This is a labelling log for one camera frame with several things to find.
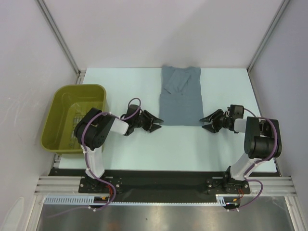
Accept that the blue-grey t shirt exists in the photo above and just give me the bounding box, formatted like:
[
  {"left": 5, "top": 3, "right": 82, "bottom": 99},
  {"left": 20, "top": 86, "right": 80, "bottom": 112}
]
[{"left": 159, "top": 65, "right": 204, "bottom": 127}]

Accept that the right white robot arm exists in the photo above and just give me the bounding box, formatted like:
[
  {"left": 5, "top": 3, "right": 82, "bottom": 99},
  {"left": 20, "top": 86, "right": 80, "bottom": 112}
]
[{"left": 200, "top": 104, "right": 282, "bottom": 194}]

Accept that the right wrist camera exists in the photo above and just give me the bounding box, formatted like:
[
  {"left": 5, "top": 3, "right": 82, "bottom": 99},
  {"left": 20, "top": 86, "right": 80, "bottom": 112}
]
[{"left": 228, "top": 104, "right": 244, "bottom": 119}]

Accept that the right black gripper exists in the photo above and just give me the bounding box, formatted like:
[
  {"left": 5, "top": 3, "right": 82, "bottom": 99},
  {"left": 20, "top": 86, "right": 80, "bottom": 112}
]
[{"left": 201, "top": 109, "right": 231, "bottom": 133}]

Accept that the aluminium frame rail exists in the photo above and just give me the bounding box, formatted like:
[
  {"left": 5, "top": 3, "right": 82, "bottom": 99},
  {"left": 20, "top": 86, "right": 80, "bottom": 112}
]
[{"left": 34, "top": 176, "right": 297, "bottom": 196}]

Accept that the right aluminium corner post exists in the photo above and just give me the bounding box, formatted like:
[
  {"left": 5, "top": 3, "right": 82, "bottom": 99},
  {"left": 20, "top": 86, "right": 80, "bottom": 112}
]
[{"left": 247, "top": 0, "right": 292, "bottom": 74}]

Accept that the aluminium corner post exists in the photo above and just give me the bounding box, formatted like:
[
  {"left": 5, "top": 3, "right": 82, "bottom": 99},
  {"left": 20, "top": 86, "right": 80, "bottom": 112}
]
[
  {"left": 35, "top": 0, "right": 80, "bottom": 76},
  {"left": 247, "top": 0, "right": 292, "bottom": 74}
]

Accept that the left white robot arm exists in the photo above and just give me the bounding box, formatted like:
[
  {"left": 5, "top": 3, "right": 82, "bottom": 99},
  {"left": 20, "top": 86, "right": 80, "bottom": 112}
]
[{"left": 74, "top": 104, "right": 163, "bottom": 193}]

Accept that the left aluminium corner post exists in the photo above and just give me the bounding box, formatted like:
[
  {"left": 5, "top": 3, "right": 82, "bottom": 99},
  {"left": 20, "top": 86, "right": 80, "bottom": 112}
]
[{"left": 35, "top": 0, "right": 80, "bottom": 76}]

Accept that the white cable duct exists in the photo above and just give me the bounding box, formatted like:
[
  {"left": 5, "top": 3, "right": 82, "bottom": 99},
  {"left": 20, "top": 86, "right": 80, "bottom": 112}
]
[{"left": 44, "top": 194, "right": 240, "bottom": 207}]

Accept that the olive green plastic basket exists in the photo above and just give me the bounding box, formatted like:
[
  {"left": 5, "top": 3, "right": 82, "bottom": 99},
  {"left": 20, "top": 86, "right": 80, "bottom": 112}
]
[{"left": 41, "top": 84, "right": 106, "bottom": 155}]

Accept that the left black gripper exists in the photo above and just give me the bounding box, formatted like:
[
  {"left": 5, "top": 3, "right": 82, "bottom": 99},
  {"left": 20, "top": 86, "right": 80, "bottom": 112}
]
[{"left": 133, "top": 110, "right": 162, "bottom": 133}]

